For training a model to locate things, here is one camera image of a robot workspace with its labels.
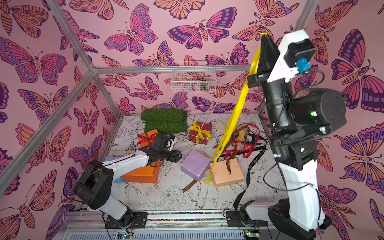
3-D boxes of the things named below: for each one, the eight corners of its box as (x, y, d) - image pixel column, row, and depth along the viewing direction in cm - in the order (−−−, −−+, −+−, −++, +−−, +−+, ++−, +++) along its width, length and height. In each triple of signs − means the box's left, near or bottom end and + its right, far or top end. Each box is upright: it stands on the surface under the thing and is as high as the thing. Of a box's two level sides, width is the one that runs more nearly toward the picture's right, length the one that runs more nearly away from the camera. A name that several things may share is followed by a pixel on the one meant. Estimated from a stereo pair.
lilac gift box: (180, 171, 92) (179, 166, 87) (192, 154, 100) (192, 149, 94) (199, 183, 87) (199, 178, 82) (210, 165, 95) (211, 159, 89)
